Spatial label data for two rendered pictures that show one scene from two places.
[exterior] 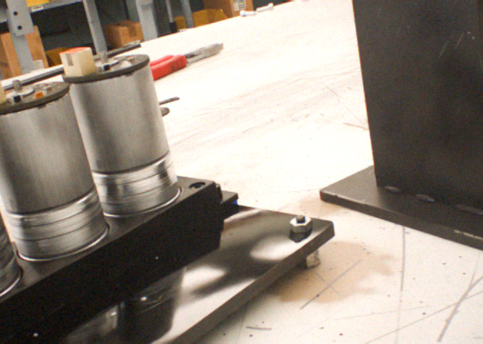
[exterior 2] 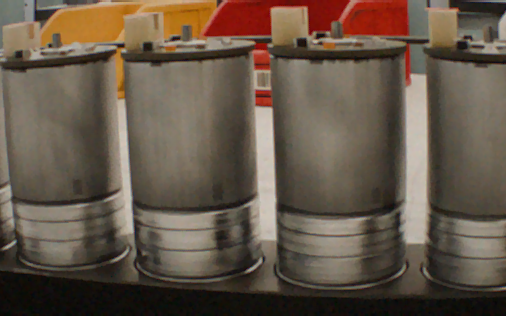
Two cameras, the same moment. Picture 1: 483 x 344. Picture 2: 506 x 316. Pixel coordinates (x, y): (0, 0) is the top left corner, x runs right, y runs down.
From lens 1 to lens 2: 12 cm
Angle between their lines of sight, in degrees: 57
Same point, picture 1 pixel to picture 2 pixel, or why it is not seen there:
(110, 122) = (442, 128)
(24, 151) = (284, 116)
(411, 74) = not seen: outside the picture
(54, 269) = (259, 289)
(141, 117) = (485, 139)
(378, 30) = not seen: outside the picture
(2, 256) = (205, 237)
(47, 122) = (317, 86)
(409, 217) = not seen: outside the picture
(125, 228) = (394, 292)
